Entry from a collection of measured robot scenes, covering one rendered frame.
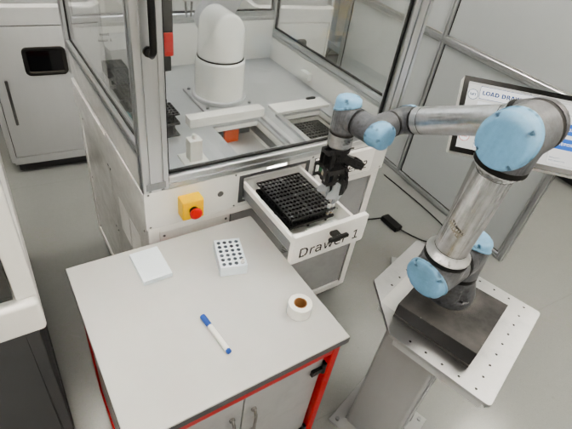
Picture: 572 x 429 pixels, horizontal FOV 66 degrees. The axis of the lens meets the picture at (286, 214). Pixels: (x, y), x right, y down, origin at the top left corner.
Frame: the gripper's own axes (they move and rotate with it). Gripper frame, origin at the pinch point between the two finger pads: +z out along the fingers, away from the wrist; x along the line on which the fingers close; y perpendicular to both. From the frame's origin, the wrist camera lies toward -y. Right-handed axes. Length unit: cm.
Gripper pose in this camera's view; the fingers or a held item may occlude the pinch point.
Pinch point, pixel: (332, 197)
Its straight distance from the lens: 145.3
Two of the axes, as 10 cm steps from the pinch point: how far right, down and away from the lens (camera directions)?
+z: -1.2, 7.8, 6.1
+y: -8.4, 2.5, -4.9
